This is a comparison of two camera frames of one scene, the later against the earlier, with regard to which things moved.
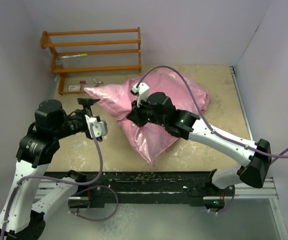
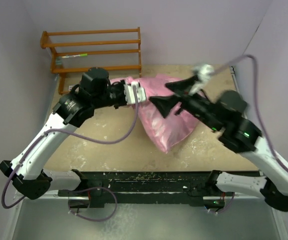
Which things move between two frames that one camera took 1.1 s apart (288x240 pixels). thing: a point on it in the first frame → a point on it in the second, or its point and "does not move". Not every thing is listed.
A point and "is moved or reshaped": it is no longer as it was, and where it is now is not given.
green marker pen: [84, 54] does not move
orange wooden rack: [44, 44] does not move
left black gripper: [86, 102] → [120, 85]
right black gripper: [135, 115] → [166, 103]
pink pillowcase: [150, 140] is moved or reshaped
